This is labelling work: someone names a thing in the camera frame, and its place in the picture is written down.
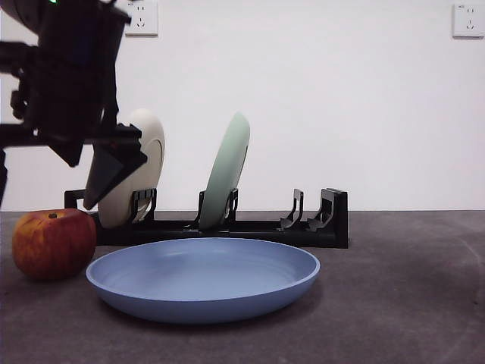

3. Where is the red yellow apple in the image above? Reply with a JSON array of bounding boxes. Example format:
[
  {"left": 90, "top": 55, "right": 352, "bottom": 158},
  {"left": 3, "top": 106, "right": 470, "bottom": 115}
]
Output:
[{"left": 11, "top": 208, "right": 98, "bottom": 282}]

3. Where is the blue plate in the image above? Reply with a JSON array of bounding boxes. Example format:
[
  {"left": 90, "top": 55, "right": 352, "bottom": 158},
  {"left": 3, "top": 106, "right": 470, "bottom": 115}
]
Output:
[{"left": 85, "top": 237, "right": 322, "bottom": 325}]

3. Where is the cream plate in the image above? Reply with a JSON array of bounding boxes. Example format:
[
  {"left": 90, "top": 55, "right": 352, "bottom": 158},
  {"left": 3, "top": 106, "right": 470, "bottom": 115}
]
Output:
[{"left": 97, "top": 108, "right": 166, "bottom": 230}]

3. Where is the pale green plate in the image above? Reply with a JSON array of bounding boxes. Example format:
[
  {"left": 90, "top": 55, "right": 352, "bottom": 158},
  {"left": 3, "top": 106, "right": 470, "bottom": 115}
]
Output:
[{"left": 199, "top": 111, "right": 252, "bottom": 231}]

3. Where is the black plate rack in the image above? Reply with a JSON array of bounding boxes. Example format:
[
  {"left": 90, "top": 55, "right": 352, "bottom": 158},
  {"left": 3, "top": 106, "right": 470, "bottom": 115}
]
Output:
[{"left": 63, "top": 187, "right": 349, "bottom": 249}]

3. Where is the white wall socket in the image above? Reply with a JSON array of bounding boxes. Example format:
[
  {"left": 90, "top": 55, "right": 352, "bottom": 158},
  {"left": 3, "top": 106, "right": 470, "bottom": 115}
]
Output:
[
  {"left": 124, "top": 0, "right": 159, "bottom": 37},
  {"left": 452, "top": 3, "right": 485, "bottom": 39}
]

